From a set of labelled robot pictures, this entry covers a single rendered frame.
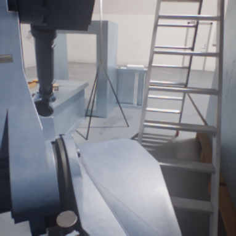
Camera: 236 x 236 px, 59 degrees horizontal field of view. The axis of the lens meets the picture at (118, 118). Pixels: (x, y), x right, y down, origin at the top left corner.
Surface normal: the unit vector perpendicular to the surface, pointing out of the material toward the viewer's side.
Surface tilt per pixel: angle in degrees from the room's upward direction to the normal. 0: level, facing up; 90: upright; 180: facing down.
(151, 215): 16
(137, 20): 90
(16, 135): 37
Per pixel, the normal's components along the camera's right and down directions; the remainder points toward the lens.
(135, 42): -0.23, 0.34
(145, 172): 0.14, -0.80
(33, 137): 0.25, -0.54
